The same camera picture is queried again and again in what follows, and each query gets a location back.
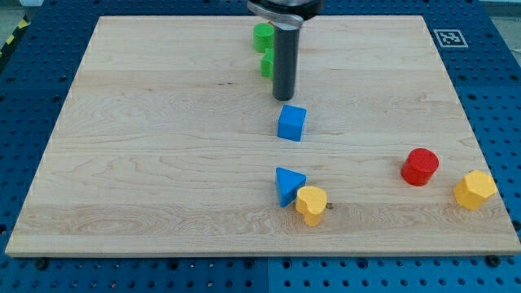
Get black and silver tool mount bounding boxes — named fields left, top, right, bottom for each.
left=247, top=0, right=324, bottom=28

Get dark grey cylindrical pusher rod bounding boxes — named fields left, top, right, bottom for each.
left=273, top=23, right=300, bottom=101

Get blue cube block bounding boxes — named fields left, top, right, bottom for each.
left=277, top=104, right=307, bottom=142

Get green star block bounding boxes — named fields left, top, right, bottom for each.
left=260, top=48, right=274, bottom=79

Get green cylinder block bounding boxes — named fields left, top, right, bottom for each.
left=252, top=23, right=274, bottom=53

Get blue triangle block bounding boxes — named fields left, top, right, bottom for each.
left=275, top=167, right=307, bottom=208

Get white fiducial marker tag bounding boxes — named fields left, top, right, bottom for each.
left=434, top=28, right=468, bottom=48

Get wooden board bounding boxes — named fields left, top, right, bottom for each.
left=6, top=15, right=520, bottom=257

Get yellow heart block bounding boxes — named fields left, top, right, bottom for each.
left=296, top=186, right=327, bottom=226

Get red cylinder block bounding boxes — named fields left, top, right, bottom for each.
left=401, top=148, right=440, bottom=186

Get yellow hexagon block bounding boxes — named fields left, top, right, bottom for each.
left=453, top=170, right=498, bottom=211

